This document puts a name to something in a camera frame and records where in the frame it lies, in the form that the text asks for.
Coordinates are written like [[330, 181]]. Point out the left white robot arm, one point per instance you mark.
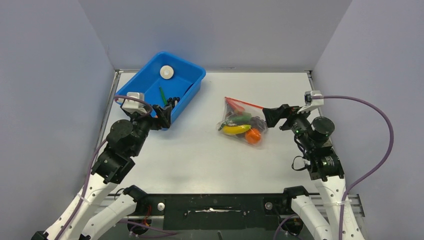
[[124, 142]]

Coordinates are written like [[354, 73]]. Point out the orange toy carrot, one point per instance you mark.
[[234, 107]]

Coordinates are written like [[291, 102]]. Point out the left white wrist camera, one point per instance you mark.
[[132, 106]]

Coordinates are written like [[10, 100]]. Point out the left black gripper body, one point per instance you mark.
[[157, 123]]

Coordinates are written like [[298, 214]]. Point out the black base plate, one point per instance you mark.
[[213, 211]]

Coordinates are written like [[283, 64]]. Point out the blue plastic bin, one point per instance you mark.
[[185, 82]]

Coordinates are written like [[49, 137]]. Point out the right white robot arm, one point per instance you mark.
[[325, 171]]

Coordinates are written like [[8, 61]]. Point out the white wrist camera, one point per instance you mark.
[[313, 100], [132, 106]]

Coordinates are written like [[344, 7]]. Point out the orange toy tangerine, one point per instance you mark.
[[253, 136]]

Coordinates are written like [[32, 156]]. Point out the green toy chili pepper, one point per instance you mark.
[[163, 97]]

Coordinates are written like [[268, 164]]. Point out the dark toy grape bunch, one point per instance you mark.
[[257, 123]]

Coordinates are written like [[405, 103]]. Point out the yellow toy banana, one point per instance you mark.
[[236, 130]]

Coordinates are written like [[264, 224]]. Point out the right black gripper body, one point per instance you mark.
[[298, 123]]

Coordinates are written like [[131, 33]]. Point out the small black toy grape bunch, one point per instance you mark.
[[172, 101]]

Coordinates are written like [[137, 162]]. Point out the green toy cucumber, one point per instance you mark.
[[240, 118]]

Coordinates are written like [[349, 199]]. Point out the white round toy slice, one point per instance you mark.
[[166, 72]]

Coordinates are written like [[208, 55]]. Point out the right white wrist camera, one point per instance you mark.
[[313, 100]]

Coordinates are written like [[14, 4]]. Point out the clear zip top bag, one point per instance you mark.
[[253, 109]]

